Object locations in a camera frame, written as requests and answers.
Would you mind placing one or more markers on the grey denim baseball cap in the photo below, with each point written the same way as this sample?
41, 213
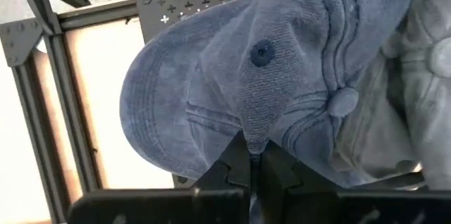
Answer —
423, 111

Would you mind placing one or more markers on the dark blue denim baseball cap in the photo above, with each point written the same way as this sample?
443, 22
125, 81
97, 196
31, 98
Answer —
282, 58

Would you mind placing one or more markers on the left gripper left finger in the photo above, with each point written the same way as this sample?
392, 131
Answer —
225, 181

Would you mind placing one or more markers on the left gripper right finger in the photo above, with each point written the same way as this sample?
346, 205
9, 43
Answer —
285, 188

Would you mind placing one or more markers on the black aluminium table frame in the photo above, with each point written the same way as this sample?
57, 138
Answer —
21, 41

